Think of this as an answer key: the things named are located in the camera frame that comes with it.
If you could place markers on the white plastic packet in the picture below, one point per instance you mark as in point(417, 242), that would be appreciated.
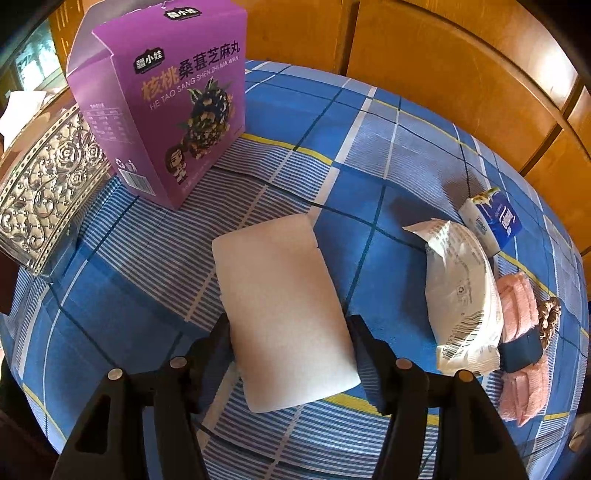
point(461, 295)

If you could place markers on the white facial tissue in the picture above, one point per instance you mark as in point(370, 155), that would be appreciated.
point(16, 115)

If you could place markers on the white foam pad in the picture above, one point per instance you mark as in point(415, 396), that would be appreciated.
point(277, 300)

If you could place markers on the pink plush toy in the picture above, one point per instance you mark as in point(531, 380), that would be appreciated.
point(517, 304)

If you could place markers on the blue plaid bed sheet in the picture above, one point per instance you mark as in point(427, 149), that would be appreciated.
point(392, 161)

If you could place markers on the ornate metal tissue box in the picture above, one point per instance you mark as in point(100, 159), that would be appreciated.
point(46, 194)

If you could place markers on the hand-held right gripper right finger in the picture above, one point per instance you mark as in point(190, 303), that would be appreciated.
point(369, 364)

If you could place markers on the door with glass pane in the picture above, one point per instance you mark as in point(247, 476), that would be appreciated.
point(48, 50)

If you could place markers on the blue pocket tissue pack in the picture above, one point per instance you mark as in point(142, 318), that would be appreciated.
point(503, 221)

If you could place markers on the purple carton box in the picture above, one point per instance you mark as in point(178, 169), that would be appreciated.
point(184, 115)

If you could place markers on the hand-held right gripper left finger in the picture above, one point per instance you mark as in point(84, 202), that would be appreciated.
point(221, 344)

